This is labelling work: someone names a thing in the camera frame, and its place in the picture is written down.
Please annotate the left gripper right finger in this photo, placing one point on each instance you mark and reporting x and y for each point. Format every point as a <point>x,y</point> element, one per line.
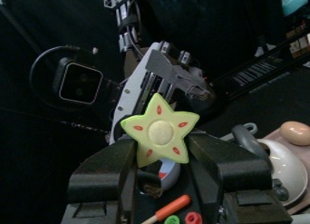
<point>234,170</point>

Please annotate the black toy piece with velcro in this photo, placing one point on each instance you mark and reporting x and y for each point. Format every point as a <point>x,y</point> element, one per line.
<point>151,185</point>

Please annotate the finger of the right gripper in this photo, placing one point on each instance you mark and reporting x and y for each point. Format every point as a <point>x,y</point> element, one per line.
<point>178,75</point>

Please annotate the beige toy egg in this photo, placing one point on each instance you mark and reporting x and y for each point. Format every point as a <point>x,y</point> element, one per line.
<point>296,132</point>

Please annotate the teal plastic container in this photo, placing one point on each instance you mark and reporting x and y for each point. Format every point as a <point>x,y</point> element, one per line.
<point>294,2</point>

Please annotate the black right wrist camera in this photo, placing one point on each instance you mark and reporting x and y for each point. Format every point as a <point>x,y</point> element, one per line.
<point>79,82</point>

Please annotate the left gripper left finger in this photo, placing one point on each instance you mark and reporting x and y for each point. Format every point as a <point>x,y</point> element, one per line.
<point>100,173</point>

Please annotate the yellow-green starfruit toy slice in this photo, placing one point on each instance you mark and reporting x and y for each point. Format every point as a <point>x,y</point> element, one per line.
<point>160,132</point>

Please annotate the black aluminium frame rail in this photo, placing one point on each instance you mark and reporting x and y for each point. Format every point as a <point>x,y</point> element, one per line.
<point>298,56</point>

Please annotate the light blue toy bowl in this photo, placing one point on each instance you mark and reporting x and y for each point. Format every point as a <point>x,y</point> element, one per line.
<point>174,173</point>

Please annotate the small silver metal foot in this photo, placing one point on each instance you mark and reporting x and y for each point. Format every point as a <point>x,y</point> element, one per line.
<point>262,50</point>

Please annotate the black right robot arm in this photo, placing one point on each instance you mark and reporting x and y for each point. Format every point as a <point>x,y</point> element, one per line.
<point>128,22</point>

